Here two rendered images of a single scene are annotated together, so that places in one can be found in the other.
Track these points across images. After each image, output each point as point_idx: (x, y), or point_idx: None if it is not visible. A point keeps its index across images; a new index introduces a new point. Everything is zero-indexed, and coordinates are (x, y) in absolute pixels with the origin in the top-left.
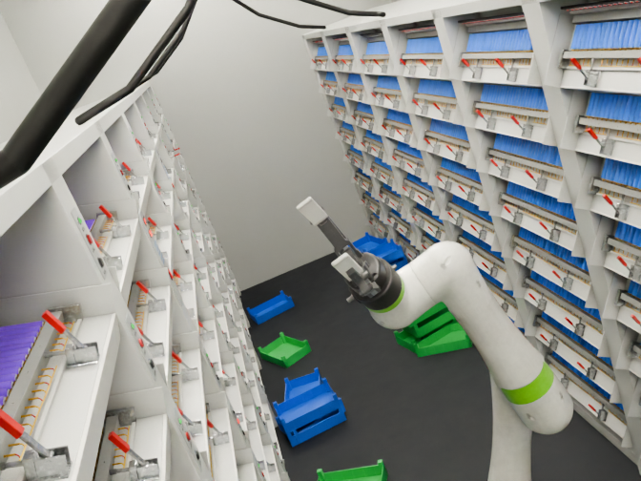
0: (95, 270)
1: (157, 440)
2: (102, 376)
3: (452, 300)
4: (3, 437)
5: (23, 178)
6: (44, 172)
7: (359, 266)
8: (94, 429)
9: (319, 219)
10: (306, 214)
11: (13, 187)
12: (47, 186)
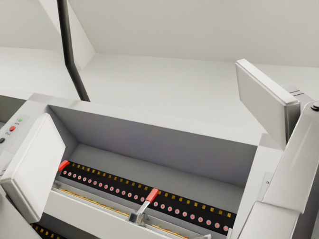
0: (239, 216)
1: None
2: (108, 217)
3: None
4: (74, 187)
5: (201, 122)
6: (257, 136)
7: (14, 157)
8: (64, 207)
9: (277, 125)
10: (252, 110)
11: (178, 118)
12: (242, 141)
